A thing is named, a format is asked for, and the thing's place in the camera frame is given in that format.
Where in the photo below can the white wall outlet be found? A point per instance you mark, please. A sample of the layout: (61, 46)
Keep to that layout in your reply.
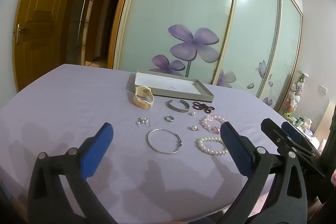
(324, 88)

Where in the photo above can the frosted floral wardrobe door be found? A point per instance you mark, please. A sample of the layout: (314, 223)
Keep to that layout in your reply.
(252, 37)
(286, 50)
(162, 3)

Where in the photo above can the small silver drop earrings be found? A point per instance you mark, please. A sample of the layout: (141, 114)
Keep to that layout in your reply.
(141, 121)

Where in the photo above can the small figurines clutter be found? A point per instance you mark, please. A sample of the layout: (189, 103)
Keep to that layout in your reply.
(302, 123)

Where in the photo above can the white pearl stud earring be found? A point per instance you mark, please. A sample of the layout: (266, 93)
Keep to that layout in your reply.
(193, 128)
(192, 113)

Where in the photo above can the thin silver bangle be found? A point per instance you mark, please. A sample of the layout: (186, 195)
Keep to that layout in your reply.
(155, 148)

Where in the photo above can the grey cardboard box tray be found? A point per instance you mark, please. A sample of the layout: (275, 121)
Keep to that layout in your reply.
(170, 86)

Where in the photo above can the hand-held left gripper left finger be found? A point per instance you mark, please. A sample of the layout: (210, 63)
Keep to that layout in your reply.
(97, 150)

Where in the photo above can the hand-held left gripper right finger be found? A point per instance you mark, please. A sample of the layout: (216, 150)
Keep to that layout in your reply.
(236, 145)

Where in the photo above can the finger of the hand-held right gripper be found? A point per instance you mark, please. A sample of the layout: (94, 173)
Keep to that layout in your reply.
(278, 134)
(292, 132)

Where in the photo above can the beige furniture panel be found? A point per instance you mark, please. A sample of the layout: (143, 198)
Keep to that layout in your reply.
(325, 121)

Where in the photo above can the lilac tablecloth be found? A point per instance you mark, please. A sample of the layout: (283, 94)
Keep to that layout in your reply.
(78, 108)

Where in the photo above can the brown wooden door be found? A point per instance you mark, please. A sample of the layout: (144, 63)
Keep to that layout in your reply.
(44, 16)

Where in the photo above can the plush toy bouquet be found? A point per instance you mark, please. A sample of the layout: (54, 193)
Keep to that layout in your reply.
(295, 94)

